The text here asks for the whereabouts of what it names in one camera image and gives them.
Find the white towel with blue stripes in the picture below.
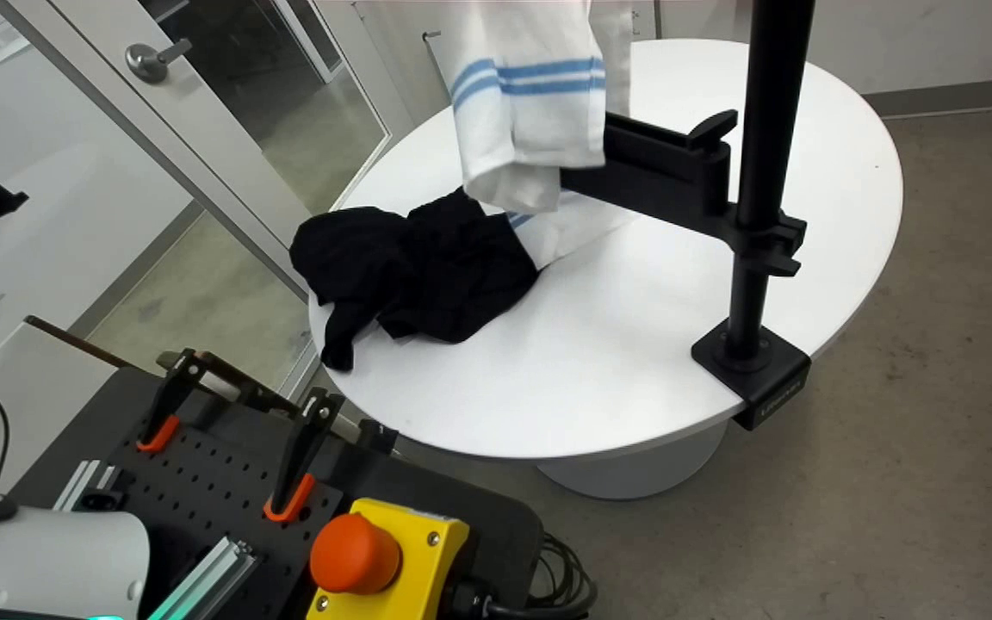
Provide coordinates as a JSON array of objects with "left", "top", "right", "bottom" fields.
[{"left": 444, "top": 0, "right": 639, "bottom": 269}]

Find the black cloth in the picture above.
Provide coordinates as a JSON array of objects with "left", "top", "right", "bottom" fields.
[{"left": 286, "top": 187, "right": 547, "bottom": 374}]

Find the yellow emergency stop box red button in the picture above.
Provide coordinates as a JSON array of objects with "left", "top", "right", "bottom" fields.
[{"left": 304, "top": 493, "right": 476, "bottom": 620}]

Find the black pole with table clamp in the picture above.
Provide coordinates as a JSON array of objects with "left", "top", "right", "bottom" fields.
[{"left": 689, "top": 0, "right": 816, "bottom": 434}]

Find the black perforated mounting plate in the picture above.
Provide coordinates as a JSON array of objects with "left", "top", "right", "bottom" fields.
[{"left": 6, "top": 361, "right": 551, "bottom": 620}]

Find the white door with glass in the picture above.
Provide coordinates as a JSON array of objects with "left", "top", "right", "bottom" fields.
[{"left": 0, "top": 0, "right": 407, "bottom": 303}]

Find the aluminium extrusion bar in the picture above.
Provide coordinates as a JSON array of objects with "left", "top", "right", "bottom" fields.
[
  {"left": 149, "top": 533, "right": 260, "bottom": 620},
  {"left": 48, "top": 456, "right": 123, "bottom": 516}
]

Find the black clamp with orange handle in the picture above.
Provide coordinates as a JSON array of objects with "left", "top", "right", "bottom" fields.
[
  {"left": 258, "top": 386, "right": 349, "bottom": 531},
  {"left": 130, "top": 343, "right": 210, "bottom": 458}
]

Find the black cable bundle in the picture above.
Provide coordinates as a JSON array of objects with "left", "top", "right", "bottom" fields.
[{"left": 444, "top": 531, "right": 599, "bottom": 620}]

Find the silver door handle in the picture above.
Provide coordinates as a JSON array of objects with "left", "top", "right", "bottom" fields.
[{"left": 122, "top": 33, "right": 195, "bottom": 86}]

